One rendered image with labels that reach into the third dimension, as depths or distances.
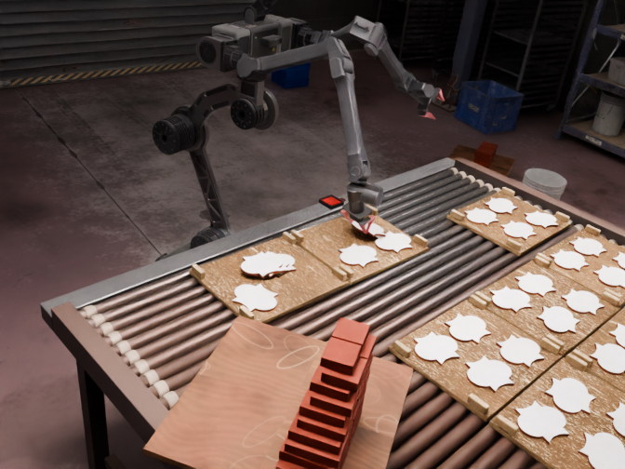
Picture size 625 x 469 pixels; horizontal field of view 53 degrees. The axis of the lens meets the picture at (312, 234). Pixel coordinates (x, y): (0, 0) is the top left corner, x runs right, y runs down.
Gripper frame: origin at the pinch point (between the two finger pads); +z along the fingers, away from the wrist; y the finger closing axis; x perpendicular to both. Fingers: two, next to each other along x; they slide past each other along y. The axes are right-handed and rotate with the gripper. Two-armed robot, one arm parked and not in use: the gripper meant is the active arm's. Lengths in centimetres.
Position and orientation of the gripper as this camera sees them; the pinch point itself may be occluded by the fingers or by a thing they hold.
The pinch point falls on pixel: (359, 226)
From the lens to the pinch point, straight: 238.6
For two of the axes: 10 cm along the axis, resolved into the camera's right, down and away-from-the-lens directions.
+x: -7.7, 5.2, -3.8
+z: 1.4, 7.1, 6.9
